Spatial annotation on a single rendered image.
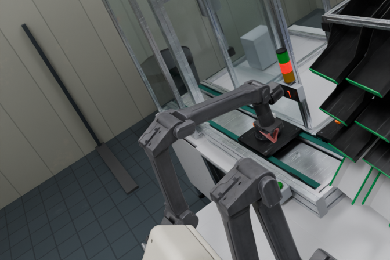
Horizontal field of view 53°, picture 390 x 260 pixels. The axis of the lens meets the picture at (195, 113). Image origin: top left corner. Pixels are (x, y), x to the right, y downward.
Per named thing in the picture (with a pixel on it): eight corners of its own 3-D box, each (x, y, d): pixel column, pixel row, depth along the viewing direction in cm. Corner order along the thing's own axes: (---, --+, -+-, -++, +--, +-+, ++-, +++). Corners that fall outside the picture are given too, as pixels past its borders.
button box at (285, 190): (281, 205, 169) (277, 194, 166) (251, 183, 187) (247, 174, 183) (292, 195, 171) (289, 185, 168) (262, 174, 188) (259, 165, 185)
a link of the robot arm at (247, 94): (155, 128, 120) (176, 143, 113) (154, 112, 117) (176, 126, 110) (251, 90, 145) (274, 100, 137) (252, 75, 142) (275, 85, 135)
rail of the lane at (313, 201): (320, 219, 161) (315, 200, 156) (208, 142, 234) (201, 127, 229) (329, 210, 162) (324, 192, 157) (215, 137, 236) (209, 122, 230)
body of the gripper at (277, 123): (266, 116, 153) (260, 101, 149) (284, 125, 145) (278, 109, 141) (253, 126, 151) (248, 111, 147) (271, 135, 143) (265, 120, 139)
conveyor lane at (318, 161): (322, 203, 167) (317, 187, 162) (216, 136, 236) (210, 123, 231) (367, 165, 175) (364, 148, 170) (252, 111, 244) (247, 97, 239)
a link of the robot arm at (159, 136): (129, 131, 113) (148, 146, 107) (165, 106, 119) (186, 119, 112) (166, 223, 141) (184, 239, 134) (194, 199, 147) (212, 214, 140)
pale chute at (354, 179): (360, 206, 143) (351, 205, 141) (336, 187, 155) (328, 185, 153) (398, 138, 136) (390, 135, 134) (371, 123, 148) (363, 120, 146)
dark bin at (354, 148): (355, 163, 134) (344, 153, 130) (330, 145, 145) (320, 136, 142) (411, 100, 132) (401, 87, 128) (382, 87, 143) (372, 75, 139)
